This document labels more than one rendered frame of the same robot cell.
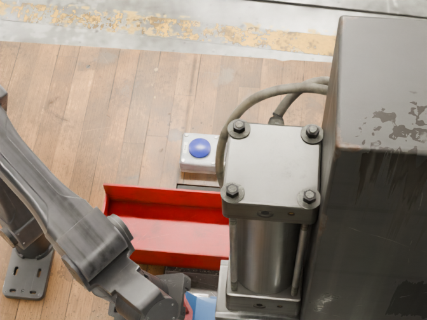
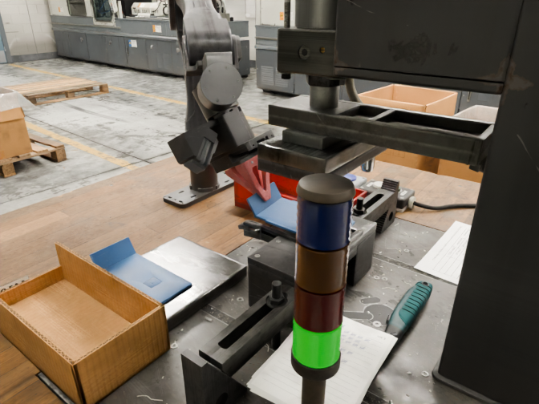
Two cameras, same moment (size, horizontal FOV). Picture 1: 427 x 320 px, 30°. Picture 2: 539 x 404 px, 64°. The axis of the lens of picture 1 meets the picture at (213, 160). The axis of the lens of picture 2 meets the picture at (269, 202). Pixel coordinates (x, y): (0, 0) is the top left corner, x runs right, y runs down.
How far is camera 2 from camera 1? 90 cm
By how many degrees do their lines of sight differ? 39
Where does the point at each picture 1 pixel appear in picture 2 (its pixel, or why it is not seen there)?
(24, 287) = (178, 198)
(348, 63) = not seen: outside the picture
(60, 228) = (192, 16)
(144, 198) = (291, 187)
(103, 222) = (224, 25)
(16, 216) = (192, 116)
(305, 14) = not seen: hidden behind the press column
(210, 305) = (288, 204)
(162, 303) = (228, 69)
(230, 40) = not seen: hidden behind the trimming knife
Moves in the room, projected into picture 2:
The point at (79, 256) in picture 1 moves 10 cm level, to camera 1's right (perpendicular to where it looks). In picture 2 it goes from (191, 29) to (249, 31)
